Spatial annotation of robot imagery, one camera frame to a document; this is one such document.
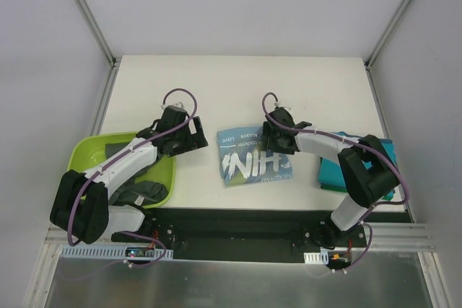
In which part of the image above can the light blue t-shirt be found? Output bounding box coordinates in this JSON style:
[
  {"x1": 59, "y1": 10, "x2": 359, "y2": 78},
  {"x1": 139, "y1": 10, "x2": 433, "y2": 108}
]
[{"x1": 217, "y1": 126, "x2": 293, "y2": 187}]

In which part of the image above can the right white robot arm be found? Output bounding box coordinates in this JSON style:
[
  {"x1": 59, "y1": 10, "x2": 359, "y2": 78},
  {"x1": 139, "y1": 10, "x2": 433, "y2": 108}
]
[{"x1": 263, "y1": 107, "x2": 399, "y2": 247}]

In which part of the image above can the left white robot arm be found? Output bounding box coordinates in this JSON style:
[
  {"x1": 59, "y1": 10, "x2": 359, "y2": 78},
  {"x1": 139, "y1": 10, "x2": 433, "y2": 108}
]
[{"x1": 50, "y1": 105, "x2": 208, "y2": 247}]

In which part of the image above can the folded teal t-shirt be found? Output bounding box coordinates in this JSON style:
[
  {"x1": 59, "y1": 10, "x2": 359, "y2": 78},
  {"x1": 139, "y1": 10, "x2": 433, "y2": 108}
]
[{"x1": 318, "y1": 138, "x2": 396, "y2": 188}]

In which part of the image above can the dark grey t-shirt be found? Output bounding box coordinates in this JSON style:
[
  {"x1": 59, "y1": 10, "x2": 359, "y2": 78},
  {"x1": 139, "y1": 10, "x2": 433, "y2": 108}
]
[{"x1": 108, "y1": 150, "x2": 175, "y2": 208}]

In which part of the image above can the green plastic basket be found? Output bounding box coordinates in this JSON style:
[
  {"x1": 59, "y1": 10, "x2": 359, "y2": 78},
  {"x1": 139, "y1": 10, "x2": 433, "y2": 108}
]
[{"x1": 67, "y1": 132, "x2": 175, "y2": 208}]

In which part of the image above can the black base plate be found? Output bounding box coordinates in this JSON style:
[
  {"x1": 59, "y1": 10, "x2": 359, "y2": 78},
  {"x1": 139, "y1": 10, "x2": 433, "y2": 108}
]
[{"x1": 111, "y1": 208, "x2": 366, "y2": 263}]

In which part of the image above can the right white cable duct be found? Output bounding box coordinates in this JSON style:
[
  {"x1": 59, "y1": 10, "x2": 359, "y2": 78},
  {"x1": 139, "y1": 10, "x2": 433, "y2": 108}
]
[{"x1": 303, "y1": 251, "x2": 329, "y2": 265}]

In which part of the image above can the white cable duct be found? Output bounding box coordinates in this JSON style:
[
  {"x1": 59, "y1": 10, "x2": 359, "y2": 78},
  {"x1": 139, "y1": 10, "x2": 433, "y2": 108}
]
[
  {"x1": 61, "y1": 245, "x2": 173, "y2": 261},
  {"x1": 303, "y1": 251, "x2": 329, "y2": 265}
]

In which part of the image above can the left white cable duct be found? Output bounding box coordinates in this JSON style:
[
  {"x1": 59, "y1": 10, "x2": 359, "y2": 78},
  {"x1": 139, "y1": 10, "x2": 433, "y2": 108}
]
[{"x1": 61, "y1": 245, "x2": 173, "y2": 261}]

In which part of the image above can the left aluminium frame post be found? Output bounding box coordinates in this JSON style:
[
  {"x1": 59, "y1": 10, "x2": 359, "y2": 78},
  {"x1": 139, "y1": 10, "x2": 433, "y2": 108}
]
[{"x1": 74, "y1": 0, "x2": 118, "y2": 68}]

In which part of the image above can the aluminium frame post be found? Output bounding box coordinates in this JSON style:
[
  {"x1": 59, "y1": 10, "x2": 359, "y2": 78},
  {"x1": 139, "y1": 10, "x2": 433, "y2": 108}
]
[
  {"x1": 364, "y1": 0, "x2": 413, "y2": 71},
  {"x1": 74, "y1": 0, "x2": 118, "y2": 68}
]

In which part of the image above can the right aluminium frame post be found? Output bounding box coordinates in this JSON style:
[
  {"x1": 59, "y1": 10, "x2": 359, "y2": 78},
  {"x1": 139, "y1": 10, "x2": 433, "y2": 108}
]
[{"x1": 364, "y1": 0, "x2": 413, "y2": 71}]

